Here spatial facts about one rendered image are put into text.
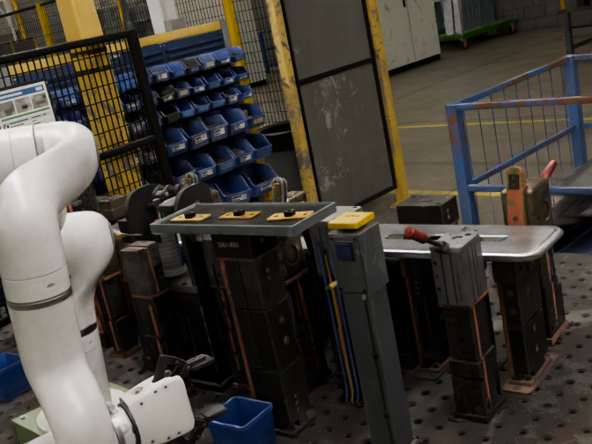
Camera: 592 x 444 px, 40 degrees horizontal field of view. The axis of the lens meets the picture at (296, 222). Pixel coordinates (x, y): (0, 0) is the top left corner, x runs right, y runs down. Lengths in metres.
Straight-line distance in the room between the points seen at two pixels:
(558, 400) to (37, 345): 0.99
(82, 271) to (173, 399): 0.40
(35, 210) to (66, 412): 0.28
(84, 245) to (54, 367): 0.45
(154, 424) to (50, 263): 0.33
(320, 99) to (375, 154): 0.67
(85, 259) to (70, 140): 0.42
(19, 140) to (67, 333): 0.30
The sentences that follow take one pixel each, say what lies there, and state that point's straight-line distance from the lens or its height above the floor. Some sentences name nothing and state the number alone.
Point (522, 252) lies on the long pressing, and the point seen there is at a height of 1.00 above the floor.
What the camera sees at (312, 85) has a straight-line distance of 5.01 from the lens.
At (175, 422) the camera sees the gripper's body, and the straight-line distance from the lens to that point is 1.34.
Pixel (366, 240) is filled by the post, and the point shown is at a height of 1.12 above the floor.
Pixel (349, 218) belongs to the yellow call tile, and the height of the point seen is 1.16.
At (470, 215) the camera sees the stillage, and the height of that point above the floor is 0.42.
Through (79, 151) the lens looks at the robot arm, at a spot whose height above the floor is 1.39.
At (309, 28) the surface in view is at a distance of 5.03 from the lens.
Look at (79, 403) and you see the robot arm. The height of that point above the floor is 1.06.
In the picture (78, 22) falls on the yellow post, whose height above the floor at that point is 1.61.
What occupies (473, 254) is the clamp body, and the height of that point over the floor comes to 1.03.
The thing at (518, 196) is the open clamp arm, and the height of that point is 1.05.
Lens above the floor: 1.54
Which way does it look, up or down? 15 degrees down
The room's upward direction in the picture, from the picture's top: 12 degrees counter-clockwise
